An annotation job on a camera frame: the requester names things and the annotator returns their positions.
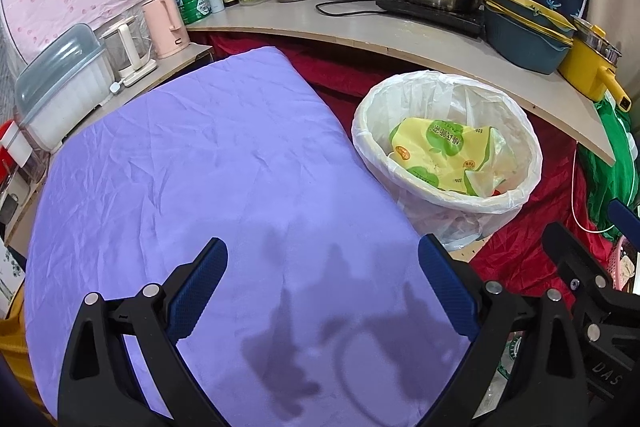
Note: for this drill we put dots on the steel strainer insert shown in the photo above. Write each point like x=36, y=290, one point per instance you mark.
x=597, y=39

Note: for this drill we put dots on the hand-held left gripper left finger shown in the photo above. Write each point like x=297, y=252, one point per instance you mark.
x=200, y=292

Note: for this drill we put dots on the red white container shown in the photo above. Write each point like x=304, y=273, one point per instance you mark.
x=12, y=144

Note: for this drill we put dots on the white glass kettle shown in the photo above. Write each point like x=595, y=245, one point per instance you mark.
x=127, y=52

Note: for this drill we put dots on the white trash bin with liner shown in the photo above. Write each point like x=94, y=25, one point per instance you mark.
x=450, y=217

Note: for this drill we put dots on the green tin can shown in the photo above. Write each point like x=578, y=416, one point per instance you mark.
x=192, y=2

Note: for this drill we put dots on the yellow green snack bag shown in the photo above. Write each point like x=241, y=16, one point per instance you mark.
x=440, y=147

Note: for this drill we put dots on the white power plug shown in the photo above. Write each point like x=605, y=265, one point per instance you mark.
x=115, y=87

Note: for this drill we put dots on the nested blue yellow basins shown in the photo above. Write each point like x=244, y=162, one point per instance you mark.
x=520, y=47

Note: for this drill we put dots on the pink plastic basket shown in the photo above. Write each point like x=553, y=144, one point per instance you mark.
x=627, y=264

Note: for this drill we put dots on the black induction cooker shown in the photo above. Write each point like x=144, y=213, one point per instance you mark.
x=450, y=22

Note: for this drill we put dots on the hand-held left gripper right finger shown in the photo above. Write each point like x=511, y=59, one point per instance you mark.
x=445, y=287

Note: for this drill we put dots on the purple cloth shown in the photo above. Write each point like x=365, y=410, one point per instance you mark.
x=200, y=157

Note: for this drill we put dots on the white dish box grey lid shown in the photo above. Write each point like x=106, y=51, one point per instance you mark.
x=65, y=107

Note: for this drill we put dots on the green cloth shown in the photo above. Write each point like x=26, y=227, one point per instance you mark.
x=610, y=157

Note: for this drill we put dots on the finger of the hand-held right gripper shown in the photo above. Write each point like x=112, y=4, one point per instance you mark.
x=565, y=252
x=625, y=214

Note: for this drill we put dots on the yellow cloth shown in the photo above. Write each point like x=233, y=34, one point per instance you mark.
x=17, y=347

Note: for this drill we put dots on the pink electric kettle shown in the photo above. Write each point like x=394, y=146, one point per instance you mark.
x=162, y=27

